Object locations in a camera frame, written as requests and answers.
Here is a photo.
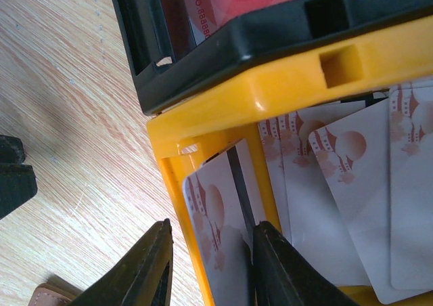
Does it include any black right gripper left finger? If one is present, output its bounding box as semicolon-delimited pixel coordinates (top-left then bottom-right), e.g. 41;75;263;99
70;219;173;306

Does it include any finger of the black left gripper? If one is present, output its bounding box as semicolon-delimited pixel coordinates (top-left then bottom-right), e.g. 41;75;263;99
0;135;37;219

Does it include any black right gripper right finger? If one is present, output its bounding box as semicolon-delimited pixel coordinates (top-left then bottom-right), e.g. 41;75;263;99
253;221;357;305

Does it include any brown leather card holder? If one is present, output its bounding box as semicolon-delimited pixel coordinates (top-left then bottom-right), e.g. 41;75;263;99
28;274;83;306

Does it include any yellow plastic bin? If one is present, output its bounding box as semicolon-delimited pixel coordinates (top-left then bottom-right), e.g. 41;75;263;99
147;16;432;305

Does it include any black plastic bin left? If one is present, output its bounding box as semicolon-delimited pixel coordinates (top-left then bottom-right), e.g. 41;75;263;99
112;0;432;116

